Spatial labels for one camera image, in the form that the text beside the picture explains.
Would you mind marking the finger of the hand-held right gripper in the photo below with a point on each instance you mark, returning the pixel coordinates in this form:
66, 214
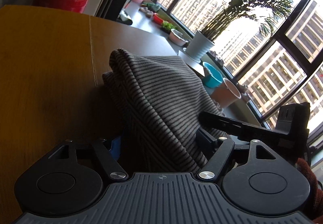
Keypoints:
227, 127

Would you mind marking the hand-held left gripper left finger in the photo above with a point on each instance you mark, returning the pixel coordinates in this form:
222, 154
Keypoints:
114, 147

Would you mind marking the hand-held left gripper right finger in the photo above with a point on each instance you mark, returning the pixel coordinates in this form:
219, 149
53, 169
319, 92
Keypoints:
204, 142

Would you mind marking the grey striped pants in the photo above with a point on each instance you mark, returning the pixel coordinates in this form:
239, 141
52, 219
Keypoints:
156, 103

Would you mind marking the pink flower pot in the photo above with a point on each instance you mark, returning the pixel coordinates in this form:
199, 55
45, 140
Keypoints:
224, 95

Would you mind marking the teal plastic bowl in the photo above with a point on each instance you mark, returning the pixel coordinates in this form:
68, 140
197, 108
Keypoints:
214, 79

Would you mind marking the small stone planter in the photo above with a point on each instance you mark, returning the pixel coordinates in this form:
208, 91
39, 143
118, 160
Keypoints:
217, 57

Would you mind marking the potted palm in white pot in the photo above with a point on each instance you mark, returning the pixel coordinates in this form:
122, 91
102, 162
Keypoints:
200, 46

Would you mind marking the pink bowl with metal liner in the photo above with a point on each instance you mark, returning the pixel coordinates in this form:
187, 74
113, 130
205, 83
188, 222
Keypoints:
178, 38

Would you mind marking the tray of green seedlings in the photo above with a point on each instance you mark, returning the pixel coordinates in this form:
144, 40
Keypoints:
168, 27

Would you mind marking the red bowl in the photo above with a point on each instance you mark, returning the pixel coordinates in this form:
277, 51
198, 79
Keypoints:
157, 19

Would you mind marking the dark bundle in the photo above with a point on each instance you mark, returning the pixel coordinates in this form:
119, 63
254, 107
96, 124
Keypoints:
125, 18

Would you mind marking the green toy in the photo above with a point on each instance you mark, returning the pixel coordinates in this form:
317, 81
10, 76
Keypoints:
152, 6

